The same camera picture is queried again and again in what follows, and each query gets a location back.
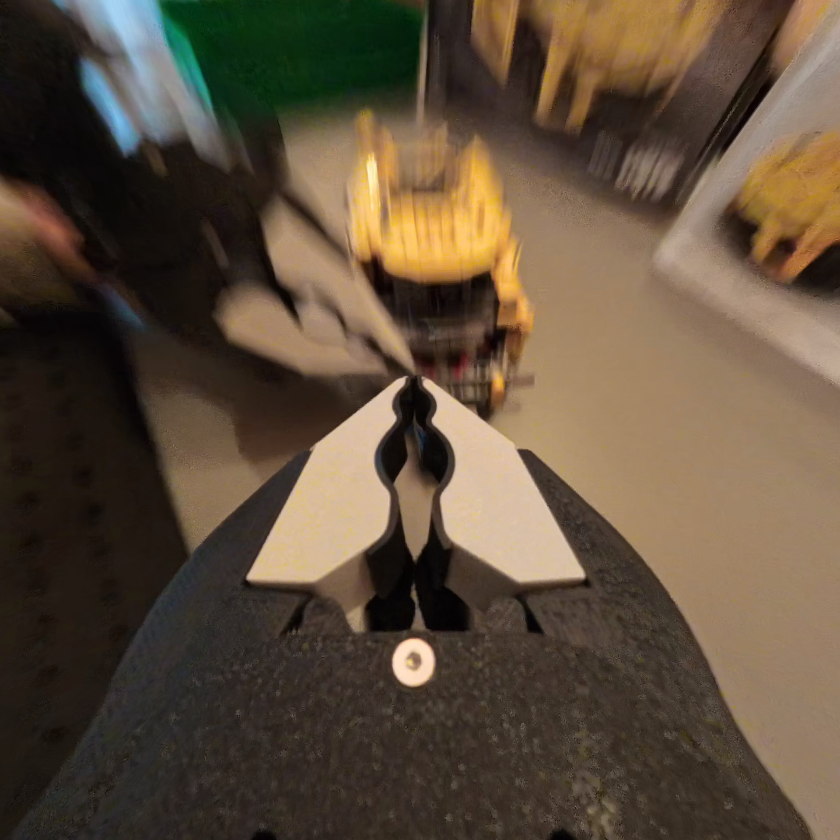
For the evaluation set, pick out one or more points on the green plastic bin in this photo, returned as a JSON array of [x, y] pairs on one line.
[[295, 46]]

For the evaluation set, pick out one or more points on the yellow toy car model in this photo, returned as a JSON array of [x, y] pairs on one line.
[[420, 223]]

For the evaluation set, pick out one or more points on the toy car instruction booklet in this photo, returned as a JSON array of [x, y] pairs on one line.
[[754, 295]]

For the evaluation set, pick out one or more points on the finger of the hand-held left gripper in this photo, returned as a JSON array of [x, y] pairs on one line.
[[275, 328], [308, 249]]

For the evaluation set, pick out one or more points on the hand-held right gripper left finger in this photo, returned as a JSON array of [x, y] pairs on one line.
[[321, 525]]

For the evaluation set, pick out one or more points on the person's left forearm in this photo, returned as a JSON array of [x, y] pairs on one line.
[[26, 262]]

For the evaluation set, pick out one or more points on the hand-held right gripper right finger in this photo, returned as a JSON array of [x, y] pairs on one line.
[[505, 525]]

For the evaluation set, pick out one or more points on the toy car cardboard box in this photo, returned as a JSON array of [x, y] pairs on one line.
[[590, 65]]

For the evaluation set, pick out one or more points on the grey desk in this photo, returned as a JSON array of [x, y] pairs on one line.
[[656, 492]]

